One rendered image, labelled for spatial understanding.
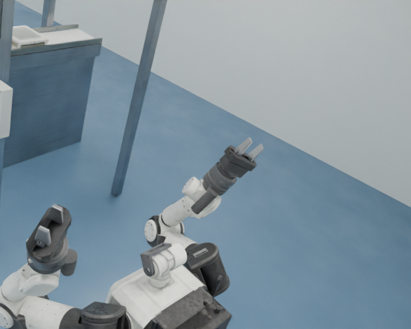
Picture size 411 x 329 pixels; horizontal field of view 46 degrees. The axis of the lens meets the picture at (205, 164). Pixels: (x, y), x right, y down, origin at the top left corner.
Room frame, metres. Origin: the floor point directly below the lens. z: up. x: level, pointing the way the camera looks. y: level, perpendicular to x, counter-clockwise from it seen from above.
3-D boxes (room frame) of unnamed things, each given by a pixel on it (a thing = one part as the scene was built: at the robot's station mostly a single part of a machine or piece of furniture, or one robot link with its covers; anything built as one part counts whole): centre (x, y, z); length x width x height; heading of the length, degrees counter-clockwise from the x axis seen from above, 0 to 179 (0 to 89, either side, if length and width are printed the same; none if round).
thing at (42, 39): (3.03, 1.46, 1.00); 0.25 x 0.24 x 0.02; 65
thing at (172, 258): (1.00, 0.02, 1.36); 0.10 x 0.07 x 0.09; 148
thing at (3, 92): (1.93, 1.04, 1.08); 0.17 x 0.06 x 0.26; 65
